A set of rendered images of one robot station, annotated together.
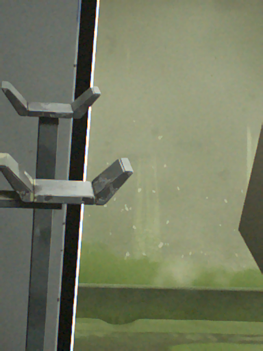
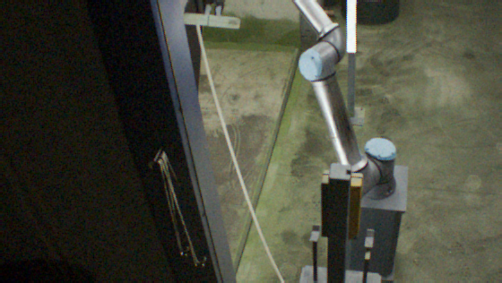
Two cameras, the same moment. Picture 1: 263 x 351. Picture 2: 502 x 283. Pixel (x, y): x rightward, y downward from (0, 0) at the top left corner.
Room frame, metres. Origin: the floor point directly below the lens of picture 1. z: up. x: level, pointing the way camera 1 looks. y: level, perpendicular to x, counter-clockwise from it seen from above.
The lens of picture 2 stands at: (0.30, 1.27, 2.75)
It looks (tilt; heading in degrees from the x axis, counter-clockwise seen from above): 42 degrees down; 297
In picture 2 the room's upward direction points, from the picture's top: 7 degrees counter-clockwise
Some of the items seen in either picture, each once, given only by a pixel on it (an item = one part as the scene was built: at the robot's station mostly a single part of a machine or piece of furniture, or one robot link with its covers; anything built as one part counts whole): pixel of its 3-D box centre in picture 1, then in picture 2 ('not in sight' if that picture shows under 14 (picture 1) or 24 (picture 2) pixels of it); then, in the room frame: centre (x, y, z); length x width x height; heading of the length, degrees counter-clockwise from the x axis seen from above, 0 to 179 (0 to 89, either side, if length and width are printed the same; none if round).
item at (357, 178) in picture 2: not in sight; (341, 207); (0.58, 0.18, 1.42); 0.12 x 0.06 x 0.26; 9
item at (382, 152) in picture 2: not in sight; (378, 159); (0.61, -0.64, 0.83); 0.17 x 0.15 x 0.18; 66
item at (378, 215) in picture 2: not in sight; (373, 225); (0.61, -0.65, 0.32); 0.31 x 0.31 x 0.64; 9
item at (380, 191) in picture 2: not in sight; (377, 178); (0.61, -0.65, 0.69); 0.19 x 0.19 x 0.10
